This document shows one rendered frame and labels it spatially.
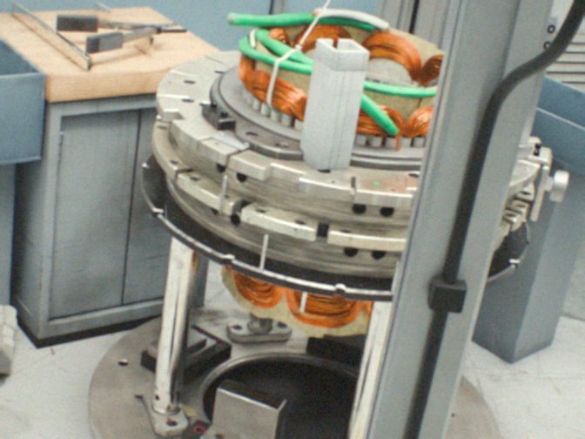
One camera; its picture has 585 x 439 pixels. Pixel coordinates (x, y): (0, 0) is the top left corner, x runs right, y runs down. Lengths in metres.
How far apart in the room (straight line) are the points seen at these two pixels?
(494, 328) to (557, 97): 0.26
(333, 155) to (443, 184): 0.41
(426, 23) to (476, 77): 0.98
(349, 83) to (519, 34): 0.41
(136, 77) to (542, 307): 0.50
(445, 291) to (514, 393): 0.79
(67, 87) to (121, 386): 0.28
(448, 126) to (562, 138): 0.74
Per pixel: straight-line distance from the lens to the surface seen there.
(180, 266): 0.95
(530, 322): 1.25
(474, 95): 0.41
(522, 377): 1.25
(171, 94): 0.93
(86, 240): 1.13
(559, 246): 1.23
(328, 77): 0.80
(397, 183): 0.82
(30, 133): 1.05
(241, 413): 0.96
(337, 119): 0.81
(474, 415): 1.13
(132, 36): 1.08
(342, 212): 0.82
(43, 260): 1.11
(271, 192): 0.83
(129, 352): 1.13
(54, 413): 1.07
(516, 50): 0.40
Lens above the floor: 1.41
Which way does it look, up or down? 25 degrees down
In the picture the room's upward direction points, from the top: 10 degrees clockwise
